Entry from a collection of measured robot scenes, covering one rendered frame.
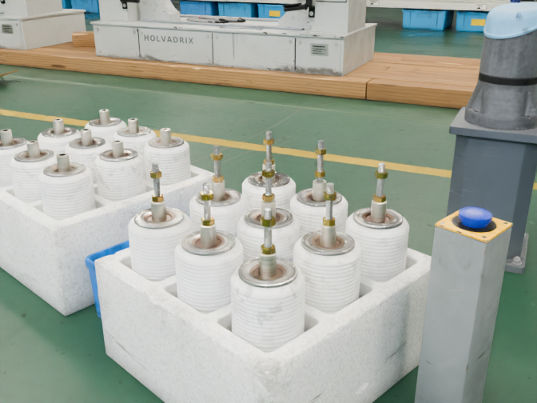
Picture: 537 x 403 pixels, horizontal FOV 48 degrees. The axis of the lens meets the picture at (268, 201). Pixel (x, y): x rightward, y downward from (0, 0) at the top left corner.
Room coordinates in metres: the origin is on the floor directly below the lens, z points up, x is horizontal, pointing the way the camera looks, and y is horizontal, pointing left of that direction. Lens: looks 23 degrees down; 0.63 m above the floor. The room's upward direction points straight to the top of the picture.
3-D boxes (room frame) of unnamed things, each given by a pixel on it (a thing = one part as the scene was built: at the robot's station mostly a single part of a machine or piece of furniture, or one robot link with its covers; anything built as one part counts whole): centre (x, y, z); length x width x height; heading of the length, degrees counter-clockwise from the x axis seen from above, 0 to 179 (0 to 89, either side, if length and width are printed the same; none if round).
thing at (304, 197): (0.92, -0.08, 0.25); 0.08 x 0.08 x 0.01
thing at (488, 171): (1.23, -0.49, 0.15); 0.19 x 0.19 x 0.30; 66
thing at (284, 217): (0.84, 0.00, 0.25); 0.08 x 0.08 x 0.01
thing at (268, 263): (0.67, 0.00, 0.26); 0.02 x 0.02 x 0.03
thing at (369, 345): (0.84, 0.00, 0.09); 0.39 x 0.39 x 0.18; 45
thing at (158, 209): (0.84, 0.17, 0.26); 0.02 x 0.02 x 0.03
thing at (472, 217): (0.69, -0.26, 0.32); 0.04 x 0.04 x 0.02
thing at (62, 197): (1.06, 0.38, 0.16); 0.10 x 0.10 x 0.18
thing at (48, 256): (1.23, 0.38, 0.09); 0.39 x 0.39 x 0.18; 46
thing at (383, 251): (0.84, -0.17, 0.16); 0.10 x 0.10 x 0.18
